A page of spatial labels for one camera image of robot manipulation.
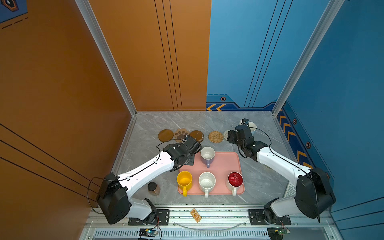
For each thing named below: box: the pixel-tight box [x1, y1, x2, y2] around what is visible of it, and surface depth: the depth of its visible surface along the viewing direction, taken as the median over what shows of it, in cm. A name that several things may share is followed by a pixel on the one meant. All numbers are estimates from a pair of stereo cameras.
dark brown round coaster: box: [189, 130, 205, 143], surface depth 107 cm
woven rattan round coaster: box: [208, 130, 223, 144], surface depth 107 cm
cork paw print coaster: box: [173, 128, 190, 143], surface depth 109 cm
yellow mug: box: [177, 170, 193, 197], surface depth 80 cm
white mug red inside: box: [226, 171, 244, 197], surface depth 81 cm
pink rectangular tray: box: [178, 151, 245, 199], surface depth 84 cm
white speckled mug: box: [198, 171, 216, 199], surface depth 81 cm
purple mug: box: [200, 146, 216, 169], surface depth 90 cm
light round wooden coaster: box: [158, 129, 174, 143], surface depth 108 cm
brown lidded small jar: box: [147, 181, 161, 196], surface depth 76 cm
